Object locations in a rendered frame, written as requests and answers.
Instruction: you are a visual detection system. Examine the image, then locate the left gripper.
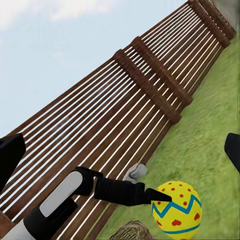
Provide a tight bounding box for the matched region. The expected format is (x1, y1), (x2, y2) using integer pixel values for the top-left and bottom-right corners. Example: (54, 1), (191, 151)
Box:
(109, 179), (172, 207)

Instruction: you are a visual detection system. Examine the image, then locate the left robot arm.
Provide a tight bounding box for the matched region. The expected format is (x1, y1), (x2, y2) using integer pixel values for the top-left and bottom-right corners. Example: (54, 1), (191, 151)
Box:
(1, 162), (172, 240)

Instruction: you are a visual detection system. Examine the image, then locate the wicker basket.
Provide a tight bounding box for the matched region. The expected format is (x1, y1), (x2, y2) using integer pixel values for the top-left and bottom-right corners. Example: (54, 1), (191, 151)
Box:
(109, 220), (155, 240)

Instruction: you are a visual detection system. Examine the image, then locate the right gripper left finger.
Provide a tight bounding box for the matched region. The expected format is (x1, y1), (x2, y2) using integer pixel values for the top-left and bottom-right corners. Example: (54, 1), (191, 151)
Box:
(0, 133), (27, 192)

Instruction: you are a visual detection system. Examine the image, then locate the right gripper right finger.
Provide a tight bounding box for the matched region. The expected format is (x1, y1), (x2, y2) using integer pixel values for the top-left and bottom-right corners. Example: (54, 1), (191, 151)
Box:
(224, 133), (240, 173)

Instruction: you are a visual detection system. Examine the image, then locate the easter egg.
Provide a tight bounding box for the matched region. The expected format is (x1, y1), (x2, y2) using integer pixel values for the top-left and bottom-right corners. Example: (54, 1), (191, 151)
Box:
(151, 180), (202, 240)

